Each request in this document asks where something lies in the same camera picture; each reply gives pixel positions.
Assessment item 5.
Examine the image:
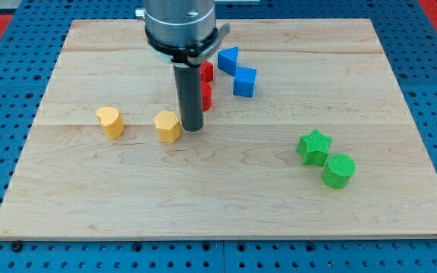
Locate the yellow heart block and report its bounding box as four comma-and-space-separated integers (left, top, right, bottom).
96, 107, 124, 140

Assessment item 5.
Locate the green circle block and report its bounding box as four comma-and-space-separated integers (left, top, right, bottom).
321, 153, 357, 189

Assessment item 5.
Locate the wooden board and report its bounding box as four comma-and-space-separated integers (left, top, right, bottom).
0, 19, 437, 241

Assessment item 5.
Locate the yellow hexagon block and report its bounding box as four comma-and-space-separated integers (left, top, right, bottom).
153, 111, 181, 143

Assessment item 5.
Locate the blue cube block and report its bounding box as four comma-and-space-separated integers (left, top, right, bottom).
233, 67, 257, 98

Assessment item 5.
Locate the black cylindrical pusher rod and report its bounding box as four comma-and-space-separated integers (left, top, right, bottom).
173, 66, 203, 132

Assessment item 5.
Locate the red star block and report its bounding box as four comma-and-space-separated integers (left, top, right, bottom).
200, 61, 214, 82

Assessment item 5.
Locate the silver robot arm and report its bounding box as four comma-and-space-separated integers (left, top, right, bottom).
135, 0, 230, 132

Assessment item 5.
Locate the red circle block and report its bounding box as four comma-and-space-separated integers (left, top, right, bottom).
201, 81, 212, 111

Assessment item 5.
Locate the blue triangle block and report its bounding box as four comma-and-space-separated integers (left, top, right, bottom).
217, 47, 239, 76

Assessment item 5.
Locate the green star block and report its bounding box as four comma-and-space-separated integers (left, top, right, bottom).
297, 129, 333, 167

